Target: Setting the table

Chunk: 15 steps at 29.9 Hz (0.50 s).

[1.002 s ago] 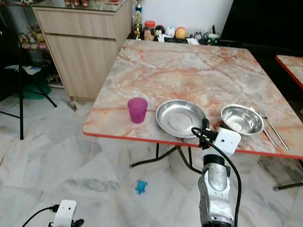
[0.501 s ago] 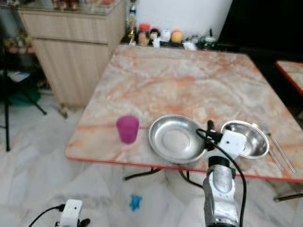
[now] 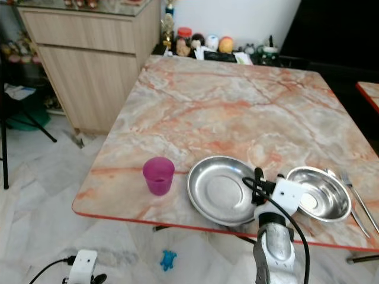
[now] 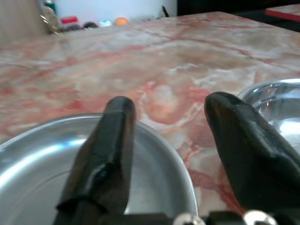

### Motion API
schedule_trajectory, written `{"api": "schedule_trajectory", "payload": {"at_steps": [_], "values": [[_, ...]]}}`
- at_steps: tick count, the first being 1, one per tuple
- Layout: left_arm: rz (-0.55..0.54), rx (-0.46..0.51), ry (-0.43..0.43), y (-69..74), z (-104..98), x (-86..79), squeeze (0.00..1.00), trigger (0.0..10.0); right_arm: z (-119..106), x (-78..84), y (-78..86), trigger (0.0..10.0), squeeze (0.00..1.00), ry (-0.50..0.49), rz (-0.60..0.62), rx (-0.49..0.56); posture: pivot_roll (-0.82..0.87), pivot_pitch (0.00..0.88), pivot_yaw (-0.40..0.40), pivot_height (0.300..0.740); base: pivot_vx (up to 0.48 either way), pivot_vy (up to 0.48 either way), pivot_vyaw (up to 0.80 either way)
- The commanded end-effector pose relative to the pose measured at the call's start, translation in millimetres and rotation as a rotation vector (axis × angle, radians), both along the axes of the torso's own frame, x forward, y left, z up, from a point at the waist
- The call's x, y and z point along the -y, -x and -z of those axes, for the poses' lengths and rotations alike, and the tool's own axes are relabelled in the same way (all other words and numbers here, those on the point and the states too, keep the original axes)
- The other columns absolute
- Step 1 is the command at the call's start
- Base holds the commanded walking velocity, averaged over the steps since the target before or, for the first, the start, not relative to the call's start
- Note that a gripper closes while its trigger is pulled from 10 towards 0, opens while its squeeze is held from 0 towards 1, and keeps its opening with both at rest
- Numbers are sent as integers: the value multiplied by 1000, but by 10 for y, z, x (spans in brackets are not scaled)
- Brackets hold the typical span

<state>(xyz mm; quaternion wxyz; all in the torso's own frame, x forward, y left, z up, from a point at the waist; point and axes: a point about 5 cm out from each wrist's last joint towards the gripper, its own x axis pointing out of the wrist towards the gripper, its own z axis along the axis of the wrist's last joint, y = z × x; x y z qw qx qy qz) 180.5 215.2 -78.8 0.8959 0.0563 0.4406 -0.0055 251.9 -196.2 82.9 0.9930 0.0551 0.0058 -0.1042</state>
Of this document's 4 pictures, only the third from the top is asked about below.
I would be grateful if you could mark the large steel plate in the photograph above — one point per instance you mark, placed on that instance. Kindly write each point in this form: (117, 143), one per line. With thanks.
(220, 192)

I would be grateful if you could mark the small steel bowl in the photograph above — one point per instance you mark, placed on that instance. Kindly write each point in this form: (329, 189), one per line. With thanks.
(325, 196)

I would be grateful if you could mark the purple plastic cup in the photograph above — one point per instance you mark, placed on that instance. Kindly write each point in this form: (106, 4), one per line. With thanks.
(158, 176)

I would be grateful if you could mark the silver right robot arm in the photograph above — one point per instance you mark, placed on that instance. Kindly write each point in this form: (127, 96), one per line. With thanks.
(275, 248)

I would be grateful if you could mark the small blue toy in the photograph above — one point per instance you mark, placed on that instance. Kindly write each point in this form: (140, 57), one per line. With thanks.
(169, 260)

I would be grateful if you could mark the steel fork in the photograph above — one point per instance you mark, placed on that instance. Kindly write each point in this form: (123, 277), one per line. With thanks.
(357, 195)

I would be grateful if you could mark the green mug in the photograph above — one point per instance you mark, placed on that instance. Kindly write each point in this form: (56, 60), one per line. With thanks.
(269, 55)

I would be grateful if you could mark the orange round figurine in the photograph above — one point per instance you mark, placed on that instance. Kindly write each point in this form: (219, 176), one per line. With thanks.
(225, 44)

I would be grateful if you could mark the red edged marble table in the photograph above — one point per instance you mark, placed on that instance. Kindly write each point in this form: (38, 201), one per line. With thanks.
(370, 93)

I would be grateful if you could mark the green plastic basin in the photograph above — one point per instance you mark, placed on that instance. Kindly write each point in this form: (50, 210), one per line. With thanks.
(29, 117)

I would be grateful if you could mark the white round figurine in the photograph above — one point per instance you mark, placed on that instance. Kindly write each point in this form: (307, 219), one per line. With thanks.
(212, 42)

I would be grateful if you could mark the white paper sheet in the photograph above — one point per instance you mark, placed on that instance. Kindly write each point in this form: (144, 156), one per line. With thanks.
(20, 91)

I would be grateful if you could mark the dark brown figurine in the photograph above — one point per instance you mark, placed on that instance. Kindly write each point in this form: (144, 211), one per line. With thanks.
(197, 42)

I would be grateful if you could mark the red lidded jar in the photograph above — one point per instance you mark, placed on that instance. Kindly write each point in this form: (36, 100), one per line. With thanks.
(183, 42)

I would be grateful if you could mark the gold trophy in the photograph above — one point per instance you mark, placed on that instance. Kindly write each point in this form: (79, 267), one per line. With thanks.
(168, 25)

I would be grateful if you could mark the light wooden cabinet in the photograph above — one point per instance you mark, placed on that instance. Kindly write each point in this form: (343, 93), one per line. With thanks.
(89, 62)

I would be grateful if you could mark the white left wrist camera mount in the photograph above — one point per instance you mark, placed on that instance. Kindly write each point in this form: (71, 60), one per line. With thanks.
(83, 265)

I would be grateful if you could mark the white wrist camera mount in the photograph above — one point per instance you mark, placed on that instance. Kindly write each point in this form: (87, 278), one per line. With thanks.
(289, 195)
(83, 265)

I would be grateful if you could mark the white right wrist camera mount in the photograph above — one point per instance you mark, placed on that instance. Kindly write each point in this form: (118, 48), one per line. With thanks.
(289, 195)

